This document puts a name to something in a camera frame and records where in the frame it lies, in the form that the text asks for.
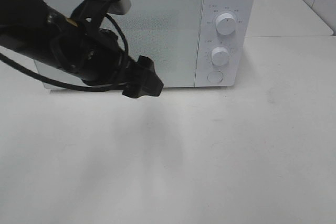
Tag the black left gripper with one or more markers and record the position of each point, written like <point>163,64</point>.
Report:
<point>94,56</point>

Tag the round white door button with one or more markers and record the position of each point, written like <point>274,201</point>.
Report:
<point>215,77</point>

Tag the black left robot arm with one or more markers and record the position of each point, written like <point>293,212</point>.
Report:
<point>26,28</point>

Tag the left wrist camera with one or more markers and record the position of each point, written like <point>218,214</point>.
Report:
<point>92,12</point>

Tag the white microwave oven body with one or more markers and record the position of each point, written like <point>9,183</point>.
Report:
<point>209,39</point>

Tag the white dial knob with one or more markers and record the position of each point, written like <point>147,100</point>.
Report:
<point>225,23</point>
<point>220,56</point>

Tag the white microwave door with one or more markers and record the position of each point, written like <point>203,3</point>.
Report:
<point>167,31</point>

